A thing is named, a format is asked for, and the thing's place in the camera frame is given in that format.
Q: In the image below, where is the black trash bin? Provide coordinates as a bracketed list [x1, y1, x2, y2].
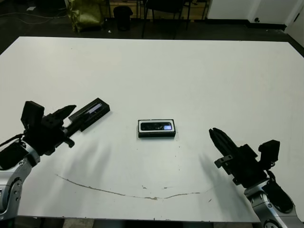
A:
[113, 6, 133, 31]

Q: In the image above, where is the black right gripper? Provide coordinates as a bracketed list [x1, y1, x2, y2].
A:
[208, 127, 268, 189]

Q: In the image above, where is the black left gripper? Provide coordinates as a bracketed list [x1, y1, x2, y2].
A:
[23, 104, 82, 157]

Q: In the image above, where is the black box lid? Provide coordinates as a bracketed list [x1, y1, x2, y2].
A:
[68, 97, 111, 133]

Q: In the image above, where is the slim black camera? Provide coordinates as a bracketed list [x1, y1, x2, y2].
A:
[140, 121, 173, 132]

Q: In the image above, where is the thin white floor cable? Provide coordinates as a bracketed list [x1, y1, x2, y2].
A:
[0, 11, 69, 25]

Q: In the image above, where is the crinkled plastic bag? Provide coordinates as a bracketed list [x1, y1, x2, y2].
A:
[67, 0, 105, 33]

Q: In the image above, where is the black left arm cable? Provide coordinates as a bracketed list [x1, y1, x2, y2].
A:
[0, 134, 24, 148]

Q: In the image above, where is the black box with white insert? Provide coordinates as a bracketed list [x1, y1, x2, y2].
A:
[137, 118, 177, 139]

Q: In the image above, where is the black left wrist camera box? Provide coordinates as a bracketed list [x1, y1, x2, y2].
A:
[20, 101, 45, 131]

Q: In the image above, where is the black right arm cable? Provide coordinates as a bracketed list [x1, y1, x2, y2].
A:
[266, 163, 277, 183]

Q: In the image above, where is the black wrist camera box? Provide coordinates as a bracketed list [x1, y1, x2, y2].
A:
[258, 140, 281, 165]
[20, 101, 45, 131]

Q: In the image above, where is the black folding chair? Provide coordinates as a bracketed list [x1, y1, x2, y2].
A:
[142, 0, 190, 40]

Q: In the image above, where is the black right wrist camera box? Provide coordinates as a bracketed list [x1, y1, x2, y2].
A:
[258, 140, 281, 165]

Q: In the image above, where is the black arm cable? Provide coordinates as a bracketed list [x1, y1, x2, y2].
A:
[266, 163, 277, 183]
[0, 134, 24, 148]

